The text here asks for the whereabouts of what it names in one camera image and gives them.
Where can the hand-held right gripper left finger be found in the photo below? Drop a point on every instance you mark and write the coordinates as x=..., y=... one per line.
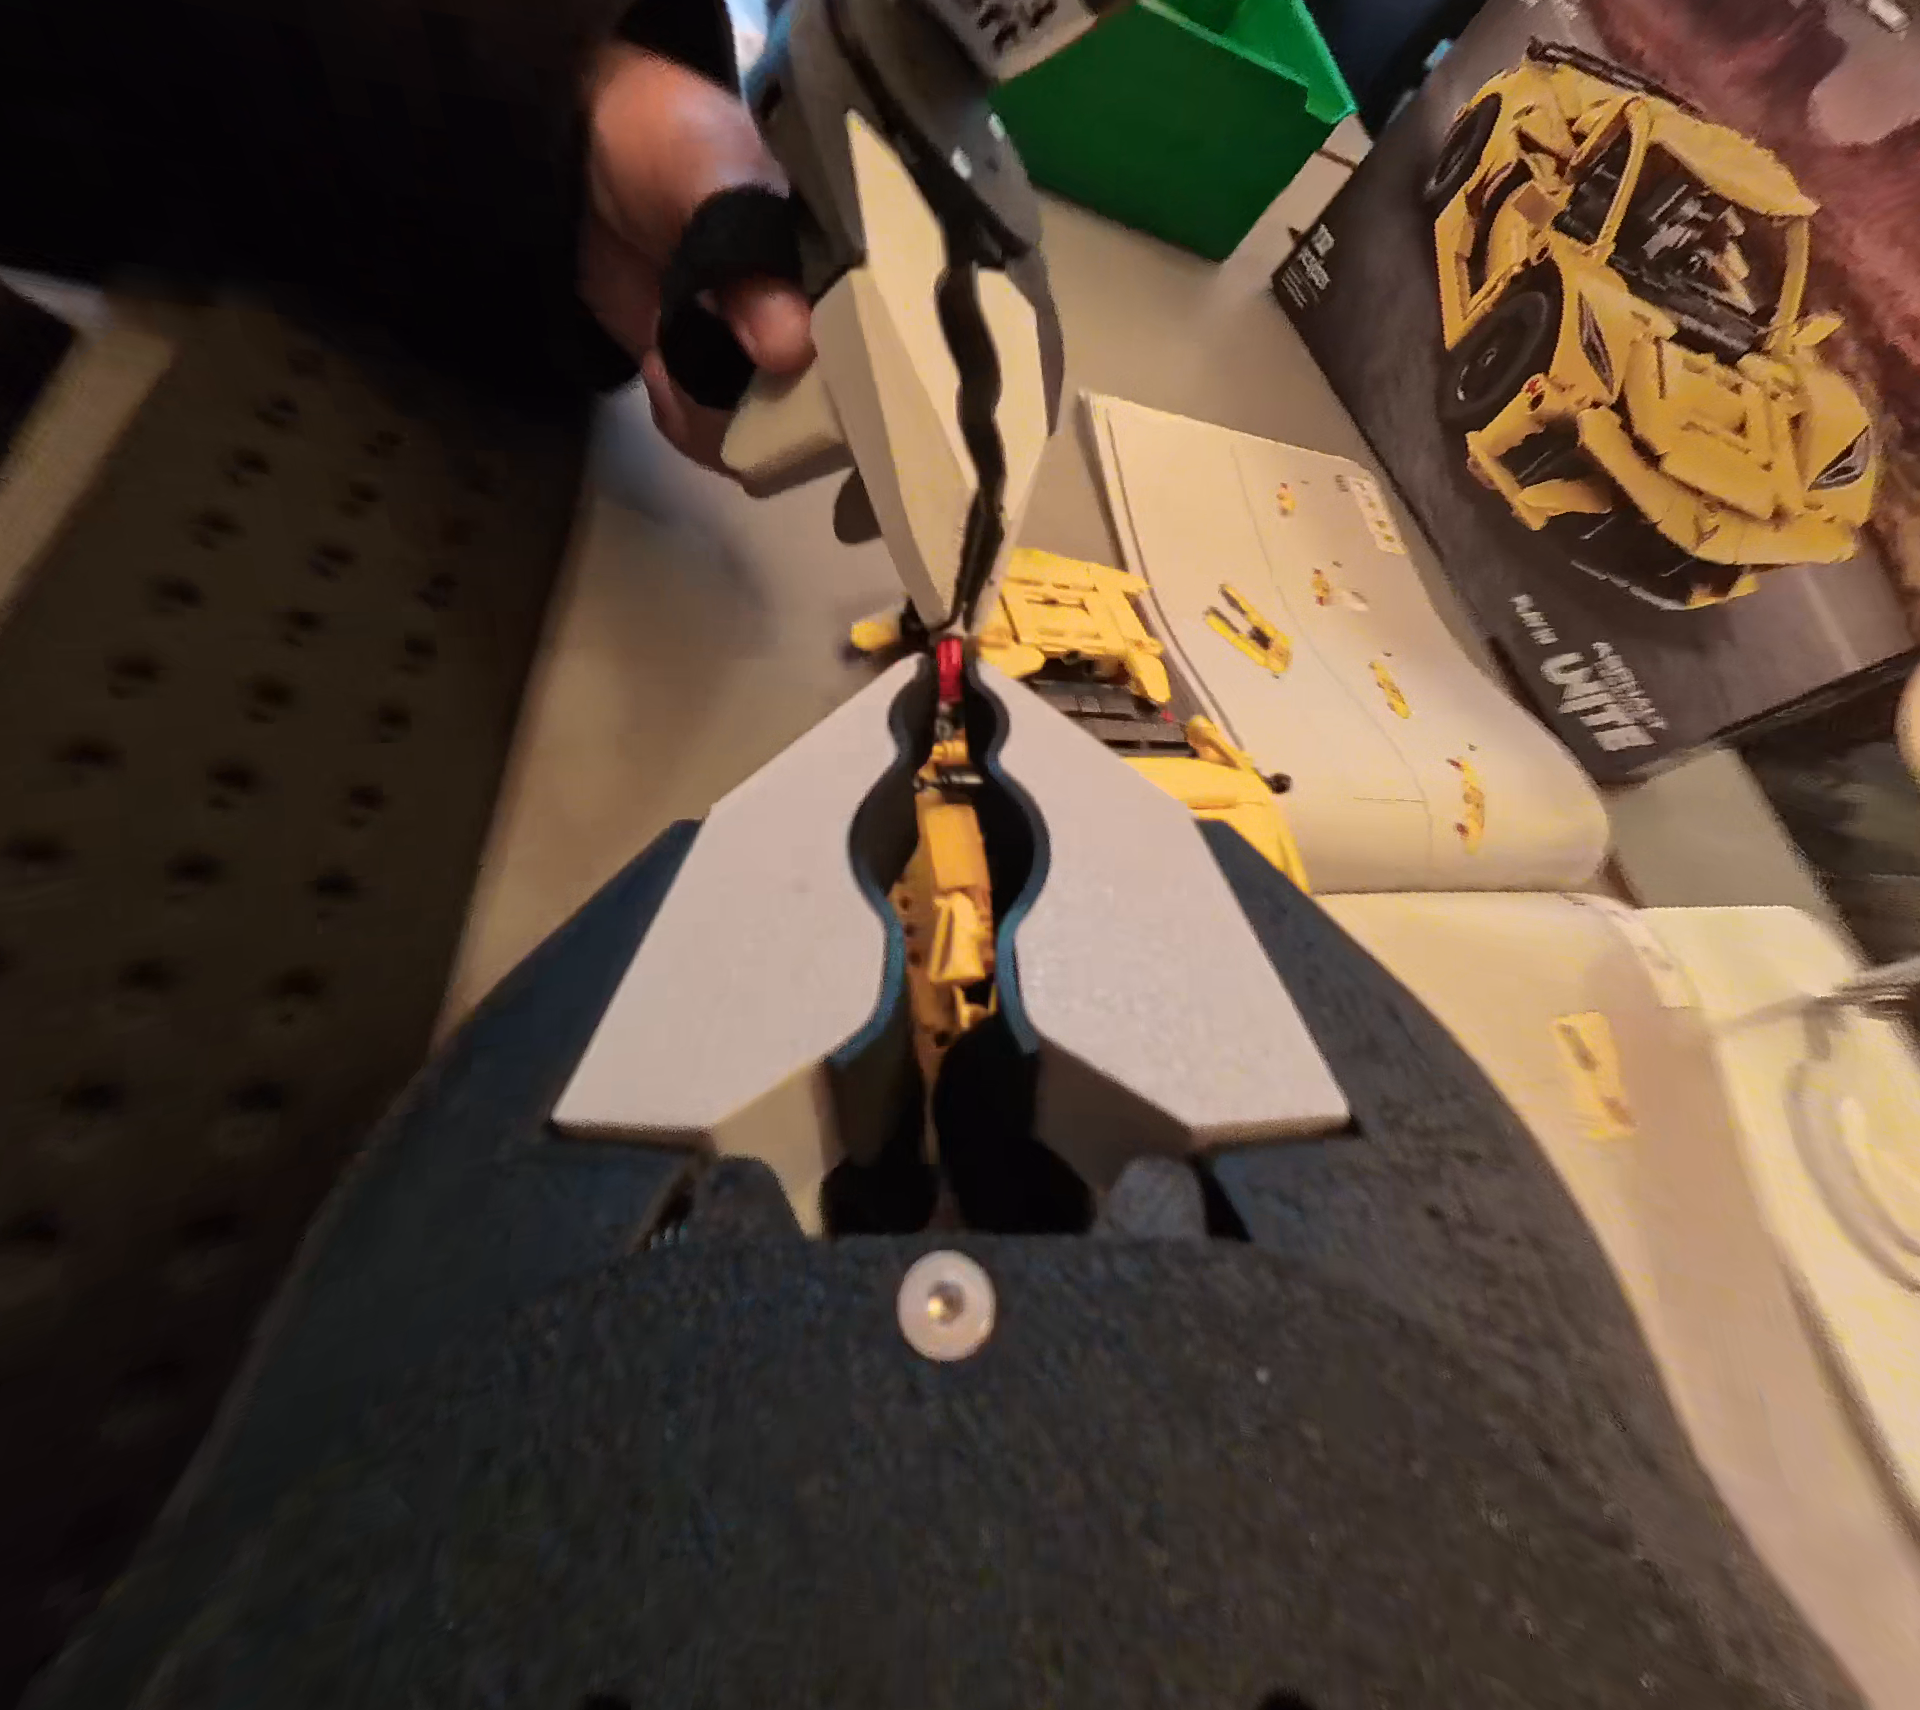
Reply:
x=720, y=976

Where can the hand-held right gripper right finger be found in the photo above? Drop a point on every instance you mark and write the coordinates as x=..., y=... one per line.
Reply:
x=1169, y=976

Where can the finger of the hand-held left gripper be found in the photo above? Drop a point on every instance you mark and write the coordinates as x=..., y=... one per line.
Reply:
x=891, y=389
x=1036, y=375

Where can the yellow toy brick car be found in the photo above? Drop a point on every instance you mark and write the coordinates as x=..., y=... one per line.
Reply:
x=1079, y=632

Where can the red brick pin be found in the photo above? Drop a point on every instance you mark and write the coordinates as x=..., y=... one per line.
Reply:
x=947, y=668

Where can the grey desk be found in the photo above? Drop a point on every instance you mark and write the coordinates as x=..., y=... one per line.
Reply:
x=688, y=721

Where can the person's left hand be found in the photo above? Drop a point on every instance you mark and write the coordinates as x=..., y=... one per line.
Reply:
x=660, y=150

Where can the green plastic bin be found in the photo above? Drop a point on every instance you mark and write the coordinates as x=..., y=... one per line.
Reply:
x=1169, y=121

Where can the open instruction booklet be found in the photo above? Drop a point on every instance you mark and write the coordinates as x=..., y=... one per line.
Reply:
x=1348, y=764

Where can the dark perforated foam pad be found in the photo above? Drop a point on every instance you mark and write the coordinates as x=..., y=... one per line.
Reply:
x=225, y=764

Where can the toy car set box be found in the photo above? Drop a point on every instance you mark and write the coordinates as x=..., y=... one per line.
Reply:
x=1649, y=239

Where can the wooden document stand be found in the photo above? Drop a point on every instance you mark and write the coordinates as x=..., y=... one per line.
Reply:
x=1860, y=1138

